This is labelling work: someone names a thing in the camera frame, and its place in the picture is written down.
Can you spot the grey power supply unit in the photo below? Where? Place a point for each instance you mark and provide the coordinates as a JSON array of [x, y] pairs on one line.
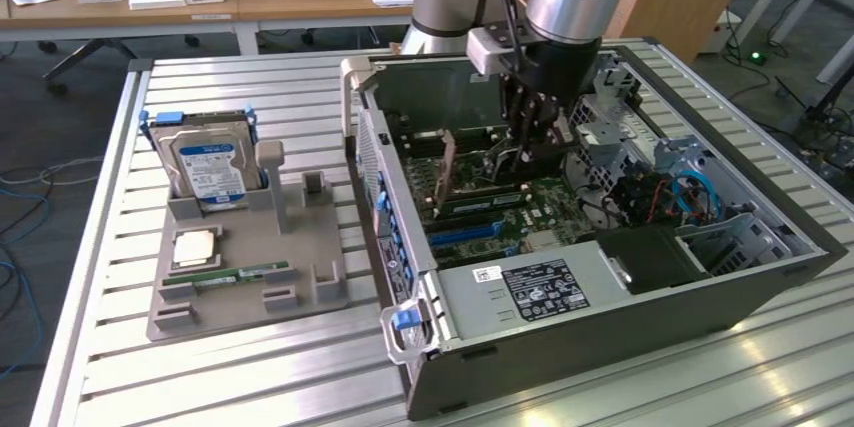
[[481, 307]]

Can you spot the silver disk bay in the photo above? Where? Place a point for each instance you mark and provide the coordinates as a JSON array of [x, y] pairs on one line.
[[755, 237]]

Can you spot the black equipment stand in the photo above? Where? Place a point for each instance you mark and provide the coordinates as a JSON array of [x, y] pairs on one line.
[[835, 92]]

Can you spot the device with green light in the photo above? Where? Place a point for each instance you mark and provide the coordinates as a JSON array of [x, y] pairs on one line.
[[756, 56]]

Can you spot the grey parts rack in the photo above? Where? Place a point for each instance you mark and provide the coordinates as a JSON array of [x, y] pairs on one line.
[[254, 242]]

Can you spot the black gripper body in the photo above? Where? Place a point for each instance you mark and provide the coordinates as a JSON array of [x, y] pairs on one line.
[[557, 67]]

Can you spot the RAM stick with white label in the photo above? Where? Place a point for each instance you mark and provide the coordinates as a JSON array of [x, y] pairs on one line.
[[484, 203]]

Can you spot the black office chair base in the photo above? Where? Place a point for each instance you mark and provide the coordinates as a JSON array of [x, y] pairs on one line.
[[88, 54]]

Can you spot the hard disk with blue rails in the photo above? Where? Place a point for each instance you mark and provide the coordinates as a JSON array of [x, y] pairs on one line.
[[208, 167]]

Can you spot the silver CPU chip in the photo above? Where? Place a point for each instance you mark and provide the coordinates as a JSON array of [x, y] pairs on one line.
[[196, 248]]

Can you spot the blue case latch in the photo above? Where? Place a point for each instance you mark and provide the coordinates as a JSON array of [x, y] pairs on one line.
[[404, 320]]

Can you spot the green motherboard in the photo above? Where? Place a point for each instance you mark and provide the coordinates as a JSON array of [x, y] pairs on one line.
[[541, 207]]

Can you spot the open grey PC case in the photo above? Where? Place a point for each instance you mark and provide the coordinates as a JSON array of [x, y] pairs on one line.
[[601, 357]]

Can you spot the white table frame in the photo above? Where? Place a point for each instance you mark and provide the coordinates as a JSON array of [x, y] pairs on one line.
[[801, 6]]

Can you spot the green RAM stick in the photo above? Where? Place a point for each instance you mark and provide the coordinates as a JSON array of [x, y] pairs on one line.
[[221, 277]]

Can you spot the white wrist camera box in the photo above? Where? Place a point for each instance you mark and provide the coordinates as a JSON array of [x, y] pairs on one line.
[[484, 54]]

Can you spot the metal drive cage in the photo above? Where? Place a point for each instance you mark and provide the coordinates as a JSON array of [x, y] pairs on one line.
[[608, 142]]

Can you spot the black graphics card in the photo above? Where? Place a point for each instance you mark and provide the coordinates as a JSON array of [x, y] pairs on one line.
[[444, 177]]

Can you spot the blue expansion slot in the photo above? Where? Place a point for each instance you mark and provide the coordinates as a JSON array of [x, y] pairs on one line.
[[461, 234]]

